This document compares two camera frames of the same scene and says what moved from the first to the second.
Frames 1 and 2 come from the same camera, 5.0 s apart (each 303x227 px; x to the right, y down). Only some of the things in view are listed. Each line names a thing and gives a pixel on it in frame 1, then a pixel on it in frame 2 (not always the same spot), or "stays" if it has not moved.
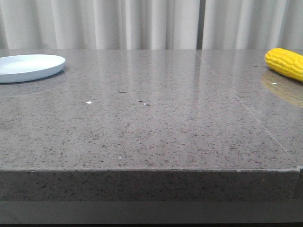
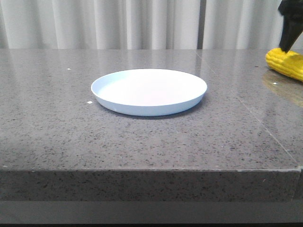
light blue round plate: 26,67 → 147,92
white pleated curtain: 151,24 stays
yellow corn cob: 285,62 stays
